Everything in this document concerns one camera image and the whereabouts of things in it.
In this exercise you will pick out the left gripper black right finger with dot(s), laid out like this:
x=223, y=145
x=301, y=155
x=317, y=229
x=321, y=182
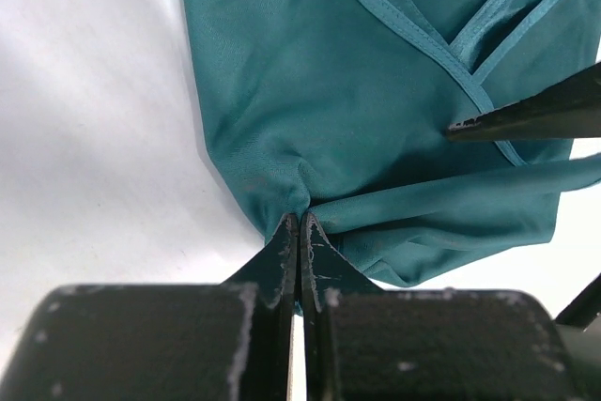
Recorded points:
x=366, y=343

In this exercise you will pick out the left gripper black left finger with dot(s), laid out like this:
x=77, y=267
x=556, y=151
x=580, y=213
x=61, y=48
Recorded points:
x=228, y=341

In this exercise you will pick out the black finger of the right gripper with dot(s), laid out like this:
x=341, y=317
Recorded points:
x=569, y=109

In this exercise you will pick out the teal cloth napkin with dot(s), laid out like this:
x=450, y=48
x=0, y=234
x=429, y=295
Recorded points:
x=339, y=108

